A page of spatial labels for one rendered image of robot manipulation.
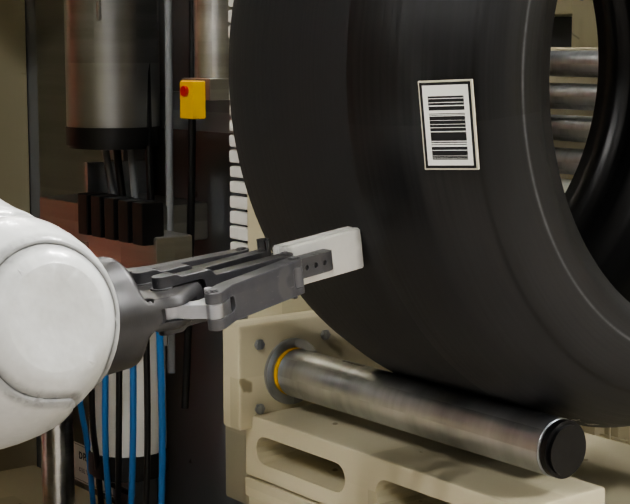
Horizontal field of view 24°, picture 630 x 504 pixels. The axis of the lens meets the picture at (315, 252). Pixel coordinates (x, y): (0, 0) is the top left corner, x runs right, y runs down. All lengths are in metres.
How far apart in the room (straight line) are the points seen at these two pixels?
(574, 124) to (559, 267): 0.67
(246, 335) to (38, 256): 0.67
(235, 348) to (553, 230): 0.40
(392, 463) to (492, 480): 0.09
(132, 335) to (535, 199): 0.29
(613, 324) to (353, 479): 0.28
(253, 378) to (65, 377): 0.67
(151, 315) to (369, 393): 0.35
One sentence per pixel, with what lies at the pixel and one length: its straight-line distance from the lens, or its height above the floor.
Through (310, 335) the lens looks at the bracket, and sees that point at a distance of 1.36.
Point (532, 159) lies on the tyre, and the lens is 1.00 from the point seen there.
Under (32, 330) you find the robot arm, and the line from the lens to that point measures 0.67.
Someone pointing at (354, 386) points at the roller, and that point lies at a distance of 1.25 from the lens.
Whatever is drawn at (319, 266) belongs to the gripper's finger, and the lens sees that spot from 1.02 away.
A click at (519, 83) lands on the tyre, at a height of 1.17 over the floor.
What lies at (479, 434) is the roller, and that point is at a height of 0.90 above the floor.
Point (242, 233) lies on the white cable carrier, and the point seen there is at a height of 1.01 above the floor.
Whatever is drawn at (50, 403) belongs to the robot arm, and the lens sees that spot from 0.68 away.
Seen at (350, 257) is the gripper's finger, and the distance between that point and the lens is 1.05.
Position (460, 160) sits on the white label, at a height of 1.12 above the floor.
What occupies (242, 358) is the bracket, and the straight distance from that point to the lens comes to 1.32.
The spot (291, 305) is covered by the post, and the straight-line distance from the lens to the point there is 1.44.
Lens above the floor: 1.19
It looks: 8 degrees down
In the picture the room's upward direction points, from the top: straight up
